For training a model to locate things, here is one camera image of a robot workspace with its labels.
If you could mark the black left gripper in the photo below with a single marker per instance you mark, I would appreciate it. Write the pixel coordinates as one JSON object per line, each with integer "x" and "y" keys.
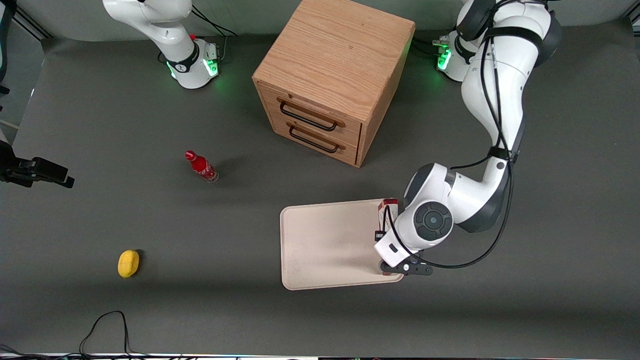
{"x": 378, "y": 235}

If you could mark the yellow lemon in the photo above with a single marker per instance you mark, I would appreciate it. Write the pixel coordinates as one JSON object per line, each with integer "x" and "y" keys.
{"x": 128, "y": 263}

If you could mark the black frame rail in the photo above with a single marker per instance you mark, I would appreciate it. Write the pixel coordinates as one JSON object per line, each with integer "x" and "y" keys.
{"x": 32, "y": 24}

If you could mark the red cola bottle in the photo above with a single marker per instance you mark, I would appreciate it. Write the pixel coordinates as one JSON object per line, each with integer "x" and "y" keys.
{"x": 202, "y": 166}

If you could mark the red tartan cookie box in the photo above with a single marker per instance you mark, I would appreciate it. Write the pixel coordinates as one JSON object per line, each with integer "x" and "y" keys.
{"x": 389, "y": 206}

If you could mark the wooden two-drawer cabinet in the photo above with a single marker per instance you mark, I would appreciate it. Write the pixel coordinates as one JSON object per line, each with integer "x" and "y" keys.
{"x": 335, "y": 50}

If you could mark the beige plastic tray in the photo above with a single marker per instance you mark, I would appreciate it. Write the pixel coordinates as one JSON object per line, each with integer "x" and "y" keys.
{"x": 325, "y": 245}

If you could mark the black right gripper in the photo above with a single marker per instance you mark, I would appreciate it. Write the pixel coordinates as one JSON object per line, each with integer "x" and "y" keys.
{"x": 26, "y": 170}

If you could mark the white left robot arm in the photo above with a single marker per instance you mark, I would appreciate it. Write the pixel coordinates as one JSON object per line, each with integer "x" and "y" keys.
{"x": 500, "y": 90}

